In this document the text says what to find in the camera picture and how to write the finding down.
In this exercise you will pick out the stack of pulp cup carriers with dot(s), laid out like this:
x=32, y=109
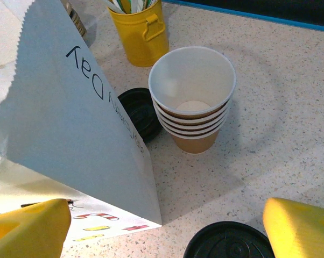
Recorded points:
x=77, y=21

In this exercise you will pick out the black plastic cup lid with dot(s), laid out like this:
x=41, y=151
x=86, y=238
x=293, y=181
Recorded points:
x=226, y=244

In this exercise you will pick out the yellow metal bucket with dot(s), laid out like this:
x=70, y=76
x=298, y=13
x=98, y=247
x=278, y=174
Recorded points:
x=135, y=37

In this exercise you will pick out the white printed paper bag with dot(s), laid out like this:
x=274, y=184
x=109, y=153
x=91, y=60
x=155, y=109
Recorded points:
x=70, y=121

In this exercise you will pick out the green wrapped straw folded tip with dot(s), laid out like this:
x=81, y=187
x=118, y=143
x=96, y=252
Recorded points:
x=125, y=5

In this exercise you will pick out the clear wrapped straw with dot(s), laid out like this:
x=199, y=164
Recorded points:
x=114, y=4

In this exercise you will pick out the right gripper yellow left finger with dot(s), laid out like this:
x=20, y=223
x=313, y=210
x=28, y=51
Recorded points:
x=24, y=236

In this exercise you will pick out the stack of black cup lids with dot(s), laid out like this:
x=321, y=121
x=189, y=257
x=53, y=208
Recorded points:
x=140, y=113

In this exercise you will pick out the stack of brown paper cups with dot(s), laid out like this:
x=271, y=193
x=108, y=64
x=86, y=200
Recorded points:
x=195, y=142

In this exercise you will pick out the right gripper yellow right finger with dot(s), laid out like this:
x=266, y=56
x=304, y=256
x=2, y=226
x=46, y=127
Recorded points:
x=302, y=233

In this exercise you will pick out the white paper wrapped straw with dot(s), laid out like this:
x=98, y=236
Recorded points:
x=141, y=4

